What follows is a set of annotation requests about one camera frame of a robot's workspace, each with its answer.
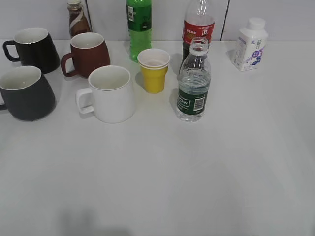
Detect black mug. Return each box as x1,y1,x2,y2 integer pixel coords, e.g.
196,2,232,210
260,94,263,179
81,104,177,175
2,28,61,74

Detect white yogurt bottle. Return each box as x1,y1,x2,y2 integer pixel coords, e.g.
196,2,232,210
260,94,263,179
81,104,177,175
231,17,268,71

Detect yellow paper cup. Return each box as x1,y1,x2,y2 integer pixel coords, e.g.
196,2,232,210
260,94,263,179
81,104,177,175
137,48,170,94

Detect clear water bottle green label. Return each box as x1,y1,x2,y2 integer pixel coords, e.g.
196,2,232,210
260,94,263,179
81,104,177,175
176,37,211,122

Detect green soda bottle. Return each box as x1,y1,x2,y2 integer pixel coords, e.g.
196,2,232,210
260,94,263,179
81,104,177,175
126,0,152,62

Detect white mug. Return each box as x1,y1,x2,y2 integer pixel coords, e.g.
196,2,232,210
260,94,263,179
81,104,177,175
75,65,136,123

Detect brown swirl drink bottle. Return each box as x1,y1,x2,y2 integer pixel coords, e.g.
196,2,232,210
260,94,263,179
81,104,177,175
67,0,92,38

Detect dark grey mug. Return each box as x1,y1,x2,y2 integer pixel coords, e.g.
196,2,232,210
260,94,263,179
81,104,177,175
0,66,56,121

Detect dark red mug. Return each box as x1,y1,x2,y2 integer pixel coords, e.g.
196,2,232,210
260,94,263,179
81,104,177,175
61,32,111,78

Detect cola bottle red label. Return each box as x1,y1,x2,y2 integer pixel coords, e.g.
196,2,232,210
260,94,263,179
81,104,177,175
180,0,215,69

